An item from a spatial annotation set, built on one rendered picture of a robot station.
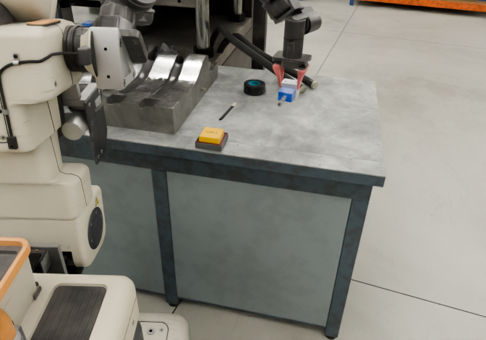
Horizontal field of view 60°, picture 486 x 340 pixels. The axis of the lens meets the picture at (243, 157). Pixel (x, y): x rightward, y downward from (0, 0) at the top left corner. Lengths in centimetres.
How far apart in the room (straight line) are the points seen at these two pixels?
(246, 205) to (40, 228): 62
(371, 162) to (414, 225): 117
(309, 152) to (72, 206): 65
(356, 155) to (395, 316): 86
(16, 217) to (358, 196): 89
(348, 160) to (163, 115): 56
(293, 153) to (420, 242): 120
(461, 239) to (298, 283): 108
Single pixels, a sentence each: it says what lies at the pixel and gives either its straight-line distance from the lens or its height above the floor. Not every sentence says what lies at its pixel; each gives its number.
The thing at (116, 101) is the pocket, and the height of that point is 87.
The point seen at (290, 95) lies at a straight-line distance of 124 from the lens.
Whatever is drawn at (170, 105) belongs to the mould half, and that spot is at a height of 89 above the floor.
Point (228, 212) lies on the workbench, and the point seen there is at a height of 54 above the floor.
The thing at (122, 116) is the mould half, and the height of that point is 84.
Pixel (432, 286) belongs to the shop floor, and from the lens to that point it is 208.
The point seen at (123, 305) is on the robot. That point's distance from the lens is 83.
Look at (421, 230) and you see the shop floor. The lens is 235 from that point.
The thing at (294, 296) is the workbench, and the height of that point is 20.
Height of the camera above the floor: 143
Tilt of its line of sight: 32 degrees down
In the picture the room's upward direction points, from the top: 2 degrees clockwise
